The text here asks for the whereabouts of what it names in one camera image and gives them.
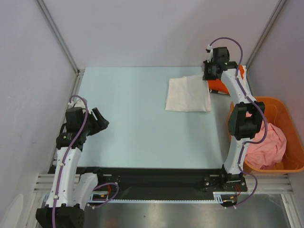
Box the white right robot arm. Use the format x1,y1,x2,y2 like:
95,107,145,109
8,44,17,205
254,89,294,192
203,45,265,190

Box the pink t-shirt in bin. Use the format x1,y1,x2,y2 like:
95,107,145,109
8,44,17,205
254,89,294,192
245,123,287,170

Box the corner frame post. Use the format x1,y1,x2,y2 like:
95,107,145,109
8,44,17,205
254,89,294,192
246,0,288,69
35,0,79,75

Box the white t-shirt red graphic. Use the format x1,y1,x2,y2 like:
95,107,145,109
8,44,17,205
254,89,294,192
165,74,211,112

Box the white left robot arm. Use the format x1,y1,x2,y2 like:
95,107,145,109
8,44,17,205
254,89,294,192
36,107,109,228

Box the right corner frame post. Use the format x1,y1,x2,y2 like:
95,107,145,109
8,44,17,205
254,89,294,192
246,0,288,69

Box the aluminium frame rail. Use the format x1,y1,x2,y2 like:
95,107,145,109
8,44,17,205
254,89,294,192
34,68,85,193

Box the white slotted cable duct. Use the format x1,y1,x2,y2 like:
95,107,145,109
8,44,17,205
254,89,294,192
45,191,240,204

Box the orange plastic bin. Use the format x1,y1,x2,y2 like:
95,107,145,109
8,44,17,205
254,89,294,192
225,96,304,175

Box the folded orange t-shirt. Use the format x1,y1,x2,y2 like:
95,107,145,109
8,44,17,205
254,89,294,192
208,65,247,95

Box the left corner frame post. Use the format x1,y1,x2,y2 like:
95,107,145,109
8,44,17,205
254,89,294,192
35,0,79,75

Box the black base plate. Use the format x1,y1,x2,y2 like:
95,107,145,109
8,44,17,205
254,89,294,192
76,167,247,201

